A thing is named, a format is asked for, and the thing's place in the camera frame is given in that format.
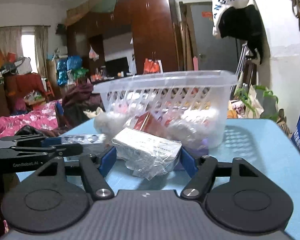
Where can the black hanging garment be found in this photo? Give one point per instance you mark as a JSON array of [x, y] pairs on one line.
[[244, 24]]

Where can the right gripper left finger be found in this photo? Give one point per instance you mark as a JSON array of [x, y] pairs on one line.
[[56, 196]]

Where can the pink floral blanket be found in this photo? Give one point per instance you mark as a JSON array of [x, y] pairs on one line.
[[42, 118]]

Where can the green potted plant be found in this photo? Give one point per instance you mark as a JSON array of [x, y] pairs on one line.
[[258, 103]]

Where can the red paper cup in bag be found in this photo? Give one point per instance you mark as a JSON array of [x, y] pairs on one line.
[[149, 124]]

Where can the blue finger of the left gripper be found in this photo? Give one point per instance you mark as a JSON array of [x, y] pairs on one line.
[[65, 140]]

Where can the black television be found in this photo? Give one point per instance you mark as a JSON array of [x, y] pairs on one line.
[[113, 67]]

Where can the beige window curtain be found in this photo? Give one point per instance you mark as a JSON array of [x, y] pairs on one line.
[[11, 42]]

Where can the white labelled box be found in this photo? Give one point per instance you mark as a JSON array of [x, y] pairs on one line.
[[146, 155]]

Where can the white item in clear bag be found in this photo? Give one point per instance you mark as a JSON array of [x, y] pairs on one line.
[[194, 125]]

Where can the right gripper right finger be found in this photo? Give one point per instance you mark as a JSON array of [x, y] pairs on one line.
[[236, 196]]

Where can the grey door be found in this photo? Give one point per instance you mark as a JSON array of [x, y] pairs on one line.
[[212, 53]]

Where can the purple box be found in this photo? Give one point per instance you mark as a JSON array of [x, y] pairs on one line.
[[201, 149]]

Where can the orange white hanging bag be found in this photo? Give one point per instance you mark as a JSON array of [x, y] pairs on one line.
[[152, 66]]

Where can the dark red wooden wardrobe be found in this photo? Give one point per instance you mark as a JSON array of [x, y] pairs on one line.
[[154, 27]]

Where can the blue plastic bags pile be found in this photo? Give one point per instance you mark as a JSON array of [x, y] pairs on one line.
[[69, 70]]

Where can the white plastic laundry basket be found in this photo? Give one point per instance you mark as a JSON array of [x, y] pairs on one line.
[[168, 95]]

